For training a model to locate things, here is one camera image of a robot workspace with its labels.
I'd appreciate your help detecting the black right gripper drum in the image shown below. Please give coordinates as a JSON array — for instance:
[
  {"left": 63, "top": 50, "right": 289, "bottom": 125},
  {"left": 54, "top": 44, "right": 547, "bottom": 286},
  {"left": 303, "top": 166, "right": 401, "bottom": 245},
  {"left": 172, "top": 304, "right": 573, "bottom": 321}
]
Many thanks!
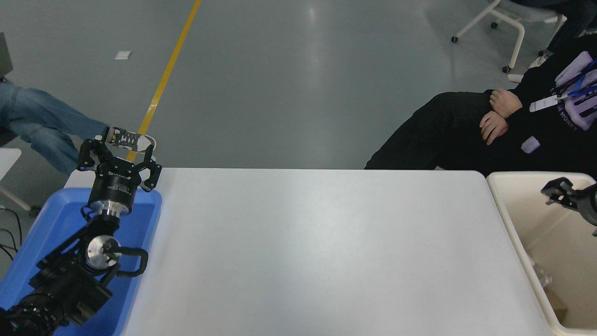
[{"left": 580, "top": 183, "right": 597, "bottom": 227}]

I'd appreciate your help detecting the person's right hand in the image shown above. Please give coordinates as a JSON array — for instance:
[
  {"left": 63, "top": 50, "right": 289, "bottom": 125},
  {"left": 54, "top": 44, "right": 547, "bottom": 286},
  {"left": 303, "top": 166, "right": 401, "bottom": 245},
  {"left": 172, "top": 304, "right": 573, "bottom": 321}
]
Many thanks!
[{"left": 490, "top": 88, "right": 523, "bottom": 119}]

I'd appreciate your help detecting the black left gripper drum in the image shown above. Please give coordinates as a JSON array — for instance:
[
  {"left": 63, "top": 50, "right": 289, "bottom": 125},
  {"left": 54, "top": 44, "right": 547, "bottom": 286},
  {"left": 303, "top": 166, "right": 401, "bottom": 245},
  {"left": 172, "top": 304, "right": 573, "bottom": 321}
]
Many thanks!
[{"left": 90, "top": 159, "right": 144, "bottom": 210}]

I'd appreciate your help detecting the white side table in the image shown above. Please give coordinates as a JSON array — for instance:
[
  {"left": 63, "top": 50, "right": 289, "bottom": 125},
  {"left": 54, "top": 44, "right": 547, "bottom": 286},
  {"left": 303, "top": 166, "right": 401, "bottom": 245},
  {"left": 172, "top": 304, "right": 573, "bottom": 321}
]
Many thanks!
[{"left": 0, "top": 149, "right": 42, "bottom": 218}]

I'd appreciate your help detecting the blue lanyard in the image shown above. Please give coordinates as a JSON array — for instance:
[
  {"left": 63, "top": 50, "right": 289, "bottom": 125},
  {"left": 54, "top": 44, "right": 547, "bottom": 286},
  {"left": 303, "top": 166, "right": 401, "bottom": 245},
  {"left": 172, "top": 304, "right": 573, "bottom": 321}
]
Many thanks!
[{"left": 555, "top": 58, "right": 597, "bottom": 101}]

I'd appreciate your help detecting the grey panel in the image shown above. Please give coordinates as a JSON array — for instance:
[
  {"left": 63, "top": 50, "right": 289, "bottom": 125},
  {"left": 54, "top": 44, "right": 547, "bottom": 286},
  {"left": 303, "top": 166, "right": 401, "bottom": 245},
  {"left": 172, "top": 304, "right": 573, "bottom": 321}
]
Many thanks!
[{"left": 0, "top": 32, "right": 13, "bottom": 77}]

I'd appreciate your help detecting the large pale plastic bin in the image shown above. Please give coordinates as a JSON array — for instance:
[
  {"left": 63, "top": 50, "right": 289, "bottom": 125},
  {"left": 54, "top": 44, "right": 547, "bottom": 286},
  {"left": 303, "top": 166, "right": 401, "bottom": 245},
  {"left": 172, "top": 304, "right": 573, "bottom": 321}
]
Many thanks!
[{"left": 486, "top": 171, "right": 597, "bottom": 336}]

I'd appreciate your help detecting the black floor cable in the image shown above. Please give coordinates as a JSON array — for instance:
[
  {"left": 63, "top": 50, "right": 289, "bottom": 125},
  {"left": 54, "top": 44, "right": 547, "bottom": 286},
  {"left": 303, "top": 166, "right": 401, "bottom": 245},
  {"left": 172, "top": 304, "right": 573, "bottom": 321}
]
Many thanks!
[
  {"left": 0, "top": 209, "right": 23, "bottom": 248},
  {"left": 0, "top": 229, "right": 14, "bottom": 260}
]

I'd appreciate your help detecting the blue plastic tray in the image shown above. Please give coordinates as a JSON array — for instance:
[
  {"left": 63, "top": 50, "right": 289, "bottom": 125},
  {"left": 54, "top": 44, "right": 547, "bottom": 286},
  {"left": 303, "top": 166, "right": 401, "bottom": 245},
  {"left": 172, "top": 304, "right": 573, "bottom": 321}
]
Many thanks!
[{"left": 0, "top": 188, "right": 163, "bottom": 336}]

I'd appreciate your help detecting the brown cardboard piece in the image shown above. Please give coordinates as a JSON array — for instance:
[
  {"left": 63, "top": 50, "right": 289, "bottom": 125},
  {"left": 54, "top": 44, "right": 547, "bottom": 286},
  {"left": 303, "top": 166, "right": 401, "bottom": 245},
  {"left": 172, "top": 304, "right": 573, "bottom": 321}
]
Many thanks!
[{"left": 543, "top": 288, "right": 568, "bottom": 323}]

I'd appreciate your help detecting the clear plastic bag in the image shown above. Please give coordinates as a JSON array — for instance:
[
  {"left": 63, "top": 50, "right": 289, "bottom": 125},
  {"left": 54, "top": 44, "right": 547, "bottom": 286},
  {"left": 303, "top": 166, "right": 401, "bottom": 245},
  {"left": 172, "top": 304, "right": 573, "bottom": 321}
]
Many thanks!
[{"left": 532, "top": 261, "right": 553, "bottom": 287}]

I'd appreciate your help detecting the person's left hand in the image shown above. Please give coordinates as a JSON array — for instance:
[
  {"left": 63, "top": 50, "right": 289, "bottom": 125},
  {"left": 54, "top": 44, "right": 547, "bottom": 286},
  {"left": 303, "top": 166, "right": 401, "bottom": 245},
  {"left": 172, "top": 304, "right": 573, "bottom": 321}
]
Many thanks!
[{"left": 479, "top": 112, "right": 509, "bottom": 146}]

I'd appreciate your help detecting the person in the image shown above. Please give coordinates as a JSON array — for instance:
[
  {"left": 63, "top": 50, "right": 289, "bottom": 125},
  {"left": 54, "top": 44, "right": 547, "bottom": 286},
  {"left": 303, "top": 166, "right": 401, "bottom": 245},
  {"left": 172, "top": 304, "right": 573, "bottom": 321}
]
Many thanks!
[
  {"left": 0, "top": 83, "right": 157, "bottom": 177},
  {"left": 529, "top": 0, "right": 597, "bottom": 70},
  {"left": 364, "top": 35, "right": 597, "bottom": 178}
]

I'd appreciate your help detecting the white badge card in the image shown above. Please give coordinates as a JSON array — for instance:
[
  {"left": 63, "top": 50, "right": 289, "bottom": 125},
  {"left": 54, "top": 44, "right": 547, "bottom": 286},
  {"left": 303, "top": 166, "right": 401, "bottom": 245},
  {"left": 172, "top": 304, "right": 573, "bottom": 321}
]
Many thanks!
[{"left": 530, "top": 96, "right": 560, "bottom": 113}]

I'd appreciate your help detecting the white wheeled chair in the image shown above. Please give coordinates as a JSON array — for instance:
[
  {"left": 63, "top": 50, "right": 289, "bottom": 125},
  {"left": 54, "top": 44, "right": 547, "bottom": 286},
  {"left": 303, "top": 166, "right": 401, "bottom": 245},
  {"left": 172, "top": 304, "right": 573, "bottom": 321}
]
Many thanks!
[{"left": 451, "top": 0, "right": 567, "bottom": 84}]

